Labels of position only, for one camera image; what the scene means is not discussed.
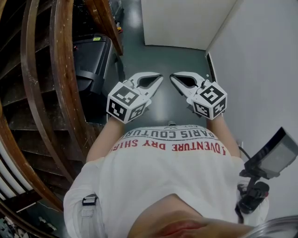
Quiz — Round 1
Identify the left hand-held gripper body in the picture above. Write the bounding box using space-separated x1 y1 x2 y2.
106 80 152 124

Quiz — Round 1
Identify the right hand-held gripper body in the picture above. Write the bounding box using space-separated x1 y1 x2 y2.
186 81 228 121

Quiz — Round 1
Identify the white door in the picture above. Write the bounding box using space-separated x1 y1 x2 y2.
141 0 238 51

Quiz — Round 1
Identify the person's right forearm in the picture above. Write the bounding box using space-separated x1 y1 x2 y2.
206 115 240 158

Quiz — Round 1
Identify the person's left forearm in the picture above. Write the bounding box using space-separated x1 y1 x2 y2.
86 116 125 163

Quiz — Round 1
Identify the black skirting strip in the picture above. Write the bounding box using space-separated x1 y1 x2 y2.
206 52 217 82

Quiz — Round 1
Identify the black suitcase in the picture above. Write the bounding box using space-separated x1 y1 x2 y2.
73 33 126 96

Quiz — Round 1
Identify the straight brown wooden beam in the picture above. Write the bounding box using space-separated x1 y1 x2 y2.
85 0 124 56

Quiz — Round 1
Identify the black wrapped bundle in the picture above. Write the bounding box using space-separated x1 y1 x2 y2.
109 0 124 14

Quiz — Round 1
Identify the white printed t-shirt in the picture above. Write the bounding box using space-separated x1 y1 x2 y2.
63 125 270 238

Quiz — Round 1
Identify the person's chin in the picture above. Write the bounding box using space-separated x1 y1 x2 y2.
130 194 254 238

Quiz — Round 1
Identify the grey headset rim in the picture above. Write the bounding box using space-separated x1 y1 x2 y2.
244 215 298 238

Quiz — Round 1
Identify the black cable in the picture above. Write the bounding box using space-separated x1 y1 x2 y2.
237 145 251 160

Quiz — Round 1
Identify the dark curved wooden rail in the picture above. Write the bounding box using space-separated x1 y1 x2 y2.
20 0 75 184

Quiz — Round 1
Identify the grey strap with black buckle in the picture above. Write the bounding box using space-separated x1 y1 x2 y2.
81 194 99 219

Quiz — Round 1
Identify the black monitor mount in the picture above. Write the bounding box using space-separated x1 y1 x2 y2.
235 169 271 224

